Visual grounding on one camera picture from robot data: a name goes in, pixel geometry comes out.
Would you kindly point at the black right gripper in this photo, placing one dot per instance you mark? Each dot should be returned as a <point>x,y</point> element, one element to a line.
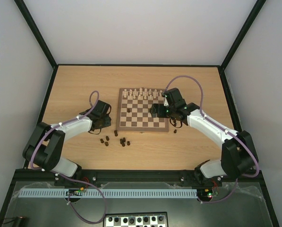
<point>155,110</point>

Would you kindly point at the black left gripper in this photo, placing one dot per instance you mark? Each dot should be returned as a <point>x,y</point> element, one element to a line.
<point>108,122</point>

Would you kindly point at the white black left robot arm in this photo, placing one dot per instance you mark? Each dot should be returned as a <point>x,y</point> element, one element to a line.
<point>45,145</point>

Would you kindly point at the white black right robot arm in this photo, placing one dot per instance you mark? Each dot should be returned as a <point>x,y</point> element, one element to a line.
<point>238,153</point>

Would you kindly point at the wooden chess board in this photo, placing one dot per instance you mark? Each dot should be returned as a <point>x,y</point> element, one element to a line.
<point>140,119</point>

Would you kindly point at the dark chess piece table centre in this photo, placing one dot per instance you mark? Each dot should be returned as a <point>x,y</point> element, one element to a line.
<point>123,140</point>

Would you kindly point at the small printed chess board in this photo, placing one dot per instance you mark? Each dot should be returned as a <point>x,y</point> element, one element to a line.
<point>151,219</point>

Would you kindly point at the grey slotted cable duct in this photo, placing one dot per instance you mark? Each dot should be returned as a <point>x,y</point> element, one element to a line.
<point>110,193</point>

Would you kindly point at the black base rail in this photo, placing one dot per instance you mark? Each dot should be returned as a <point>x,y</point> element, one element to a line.
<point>184,178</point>

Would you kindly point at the black frame post back right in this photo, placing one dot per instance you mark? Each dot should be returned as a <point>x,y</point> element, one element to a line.
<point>243,31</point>

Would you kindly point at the black frame post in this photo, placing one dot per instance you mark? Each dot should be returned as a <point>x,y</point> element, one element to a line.
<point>36,32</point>
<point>243,31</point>

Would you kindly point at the black frame post back left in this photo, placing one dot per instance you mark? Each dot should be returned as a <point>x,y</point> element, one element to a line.
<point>36,32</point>

